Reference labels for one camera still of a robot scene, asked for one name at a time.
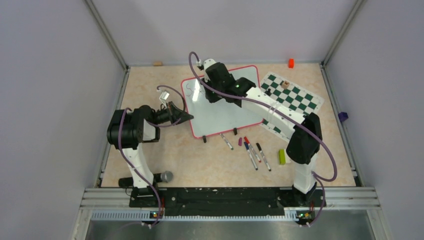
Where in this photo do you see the black chess piece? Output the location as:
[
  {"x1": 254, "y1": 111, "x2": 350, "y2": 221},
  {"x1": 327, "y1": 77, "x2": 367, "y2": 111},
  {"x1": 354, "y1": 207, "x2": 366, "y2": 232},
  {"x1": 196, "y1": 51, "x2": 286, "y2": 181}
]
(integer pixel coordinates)
[{"x1": 265, "y1": 88, "x2": 273, "y2": 97}]

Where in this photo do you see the black grey microphone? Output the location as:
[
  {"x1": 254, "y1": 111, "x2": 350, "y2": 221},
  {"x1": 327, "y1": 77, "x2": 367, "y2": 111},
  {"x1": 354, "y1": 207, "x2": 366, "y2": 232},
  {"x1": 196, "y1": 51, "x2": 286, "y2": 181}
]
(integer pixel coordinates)
[{"x1": 118, "y1": 171, "x2": 174, "y2": 189}]

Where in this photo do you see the wooden cube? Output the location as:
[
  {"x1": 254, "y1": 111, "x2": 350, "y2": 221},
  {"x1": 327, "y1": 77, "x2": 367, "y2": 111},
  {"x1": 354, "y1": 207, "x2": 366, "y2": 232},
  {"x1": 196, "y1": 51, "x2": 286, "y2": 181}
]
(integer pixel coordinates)
[{"x1": 281, "y1": 81, "x2": 290, "y2": 89}]

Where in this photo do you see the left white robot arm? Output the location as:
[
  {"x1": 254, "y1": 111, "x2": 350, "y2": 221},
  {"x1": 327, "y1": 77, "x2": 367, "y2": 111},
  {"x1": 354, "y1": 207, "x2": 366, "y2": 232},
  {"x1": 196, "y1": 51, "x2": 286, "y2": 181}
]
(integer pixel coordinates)
[{"x1": 106, "y1": 101, "x2": 194, "y2": 207}]

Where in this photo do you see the green whiteboard marker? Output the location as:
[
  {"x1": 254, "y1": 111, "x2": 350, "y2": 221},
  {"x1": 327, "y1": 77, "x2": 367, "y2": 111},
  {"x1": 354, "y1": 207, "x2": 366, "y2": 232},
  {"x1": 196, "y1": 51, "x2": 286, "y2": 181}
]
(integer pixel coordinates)
[{"x1": 219, "y1": 133, "x2": 234, "y2": 150}]

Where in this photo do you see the green white chessboard mat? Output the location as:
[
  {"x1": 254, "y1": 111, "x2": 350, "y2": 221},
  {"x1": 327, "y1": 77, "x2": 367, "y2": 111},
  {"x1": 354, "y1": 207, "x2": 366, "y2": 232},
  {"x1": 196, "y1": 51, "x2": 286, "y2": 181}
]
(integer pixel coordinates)
[{"x1": 258, "y1": 71, "x2": 326, "y2": 143}]

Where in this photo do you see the black whiteboard marker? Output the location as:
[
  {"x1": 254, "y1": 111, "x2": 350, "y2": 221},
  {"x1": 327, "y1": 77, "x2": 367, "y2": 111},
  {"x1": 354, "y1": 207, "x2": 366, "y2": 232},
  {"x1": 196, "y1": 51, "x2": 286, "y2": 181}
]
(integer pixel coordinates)
[{"x1": 256, "y1": 142, "x2": 272, "y2": 172}]

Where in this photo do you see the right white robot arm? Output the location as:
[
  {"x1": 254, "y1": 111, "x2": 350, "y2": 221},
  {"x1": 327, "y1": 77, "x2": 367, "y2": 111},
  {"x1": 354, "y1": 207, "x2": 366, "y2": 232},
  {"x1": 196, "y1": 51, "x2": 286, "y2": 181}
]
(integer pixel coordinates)
[{"x1": 196, "y1": 58, "x2": 322, "y2": 206}]

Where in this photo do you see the cork stopper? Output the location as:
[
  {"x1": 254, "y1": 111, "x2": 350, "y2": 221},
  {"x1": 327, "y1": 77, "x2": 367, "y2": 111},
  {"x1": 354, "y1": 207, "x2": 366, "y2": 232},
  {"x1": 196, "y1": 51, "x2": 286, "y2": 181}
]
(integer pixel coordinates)
[{"x1": 152, "y1": 61, "x2": 163, "y2": 67}]

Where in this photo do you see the pink framed whiteboard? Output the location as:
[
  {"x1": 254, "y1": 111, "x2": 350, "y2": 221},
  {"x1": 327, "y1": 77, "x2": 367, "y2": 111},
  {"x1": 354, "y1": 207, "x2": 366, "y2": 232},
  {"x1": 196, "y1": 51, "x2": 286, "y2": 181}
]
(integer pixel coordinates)
[{"x1": 180, "y1": 77, "x2": 263, "y2": 139}]

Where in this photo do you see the green white toy brick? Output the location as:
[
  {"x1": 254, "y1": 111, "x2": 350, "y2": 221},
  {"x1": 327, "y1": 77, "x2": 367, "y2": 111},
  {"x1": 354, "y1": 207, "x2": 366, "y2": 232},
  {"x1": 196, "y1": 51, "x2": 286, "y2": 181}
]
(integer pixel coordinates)
[{"x1": 278, "y1": 149, "x2": 290, "y2": 166}]

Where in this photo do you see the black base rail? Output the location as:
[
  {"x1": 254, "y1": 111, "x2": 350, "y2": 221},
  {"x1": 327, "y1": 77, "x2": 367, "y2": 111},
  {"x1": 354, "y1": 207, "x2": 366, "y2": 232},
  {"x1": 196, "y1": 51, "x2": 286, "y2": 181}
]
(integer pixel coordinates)
[{"x1": 129, "y1": 187, "x2": 326, "y2": 217}]

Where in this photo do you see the blue whiteboard marker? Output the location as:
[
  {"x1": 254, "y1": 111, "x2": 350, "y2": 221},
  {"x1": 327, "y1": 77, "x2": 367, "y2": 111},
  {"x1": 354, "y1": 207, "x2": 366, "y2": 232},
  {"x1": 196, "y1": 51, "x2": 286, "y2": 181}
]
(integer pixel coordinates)
[{"x1": 244, "y1": 142, "x2": 258, "y2": 171}]

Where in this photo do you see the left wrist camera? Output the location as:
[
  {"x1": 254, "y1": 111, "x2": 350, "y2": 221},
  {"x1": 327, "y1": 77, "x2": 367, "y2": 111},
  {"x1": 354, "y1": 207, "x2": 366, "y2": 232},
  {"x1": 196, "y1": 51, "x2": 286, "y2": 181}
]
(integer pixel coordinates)
[{"x1": 159, "y1": 90, "x2": 170, "y2": 105}]

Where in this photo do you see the red whiteboard marker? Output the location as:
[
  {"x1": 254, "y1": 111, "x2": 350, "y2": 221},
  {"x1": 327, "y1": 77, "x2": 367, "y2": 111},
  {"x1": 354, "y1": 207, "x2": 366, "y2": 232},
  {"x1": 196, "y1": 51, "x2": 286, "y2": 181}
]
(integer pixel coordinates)
[{"x1": 243, "y1": 136, "x2": 262, "y2": 163}]

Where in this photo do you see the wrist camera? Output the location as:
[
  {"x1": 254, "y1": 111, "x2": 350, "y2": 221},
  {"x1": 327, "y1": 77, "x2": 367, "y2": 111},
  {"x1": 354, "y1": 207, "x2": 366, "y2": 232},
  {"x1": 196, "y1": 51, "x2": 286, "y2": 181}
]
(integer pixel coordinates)
[
  {"x1": 196, "y1": 58, "x2": 217, "y2": 71},
  {"x1": 159, "y1": 90, "x2": 170, "y2": 105}
]

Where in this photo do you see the orange block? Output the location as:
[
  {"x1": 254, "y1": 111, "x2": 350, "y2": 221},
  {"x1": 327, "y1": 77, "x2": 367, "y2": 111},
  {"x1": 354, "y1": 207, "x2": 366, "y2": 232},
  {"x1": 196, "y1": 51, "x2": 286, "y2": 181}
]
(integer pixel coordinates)
[{"x1": 287, "y1": 58, "x2": 295, "y2": 69}]

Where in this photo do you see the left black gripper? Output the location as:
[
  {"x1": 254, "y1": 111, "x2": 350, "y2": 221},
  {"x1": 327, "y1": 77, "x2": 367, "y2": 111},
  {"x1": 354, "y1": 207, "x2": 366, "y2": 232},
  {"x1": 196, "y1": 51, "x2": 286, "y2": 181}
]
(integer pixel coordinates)
[{"x1": 152, "y1": 101, "x2": 194, "y2": 126}]

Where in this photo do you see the purple block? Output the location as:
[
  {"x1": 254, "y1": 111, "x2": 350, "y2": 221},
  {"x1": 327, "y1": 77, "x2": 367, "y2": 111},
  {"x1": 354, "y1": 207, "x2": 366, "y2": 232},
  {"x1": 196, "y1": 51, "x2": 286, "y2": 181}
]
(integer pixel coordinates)
[{"x1": 337, "y1": 112, "x2": 349, "y2": 123}]

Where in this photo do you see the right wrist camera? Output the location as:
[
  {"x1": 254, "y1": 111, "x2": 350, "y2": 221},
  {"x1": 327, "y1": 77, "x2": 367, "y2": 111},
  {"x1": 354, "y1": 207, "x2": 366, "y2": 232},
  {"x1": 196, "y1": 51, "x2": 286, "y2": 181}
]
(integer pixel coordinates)
[{"x1": 196, "y1": 58, "x2": 217, "y2": 71}]

